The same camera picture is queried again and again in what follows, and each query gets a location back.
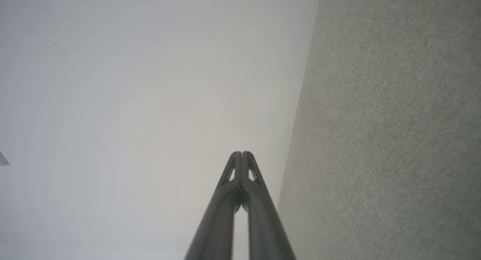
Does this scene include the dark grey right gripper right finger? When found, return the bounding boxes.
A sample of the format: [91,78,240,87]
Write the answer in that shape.
[242,151,297,260]

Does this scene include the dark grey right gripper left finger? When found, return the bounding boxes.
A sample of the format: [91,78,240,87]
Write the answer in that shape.
[184,151,243,260]

